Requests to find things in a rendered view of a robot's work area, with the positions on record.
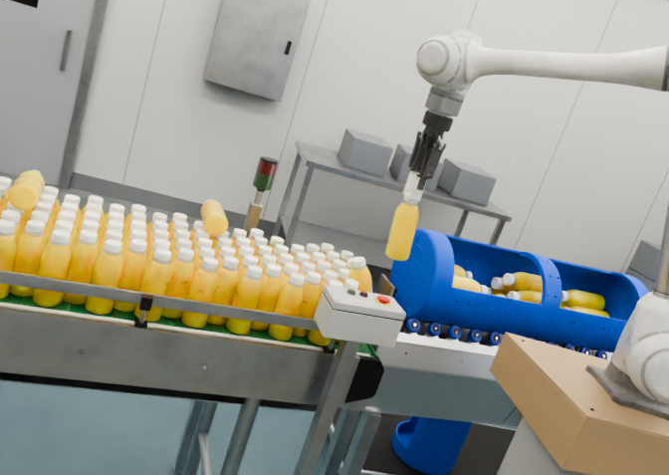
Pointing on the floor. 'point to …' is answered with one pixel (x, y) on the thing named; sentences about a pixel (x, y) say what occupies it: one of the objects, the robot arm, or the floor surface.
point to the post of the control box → (345, 354)
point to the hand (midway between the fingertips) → (414, 187)
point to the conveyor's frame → (175, 368)
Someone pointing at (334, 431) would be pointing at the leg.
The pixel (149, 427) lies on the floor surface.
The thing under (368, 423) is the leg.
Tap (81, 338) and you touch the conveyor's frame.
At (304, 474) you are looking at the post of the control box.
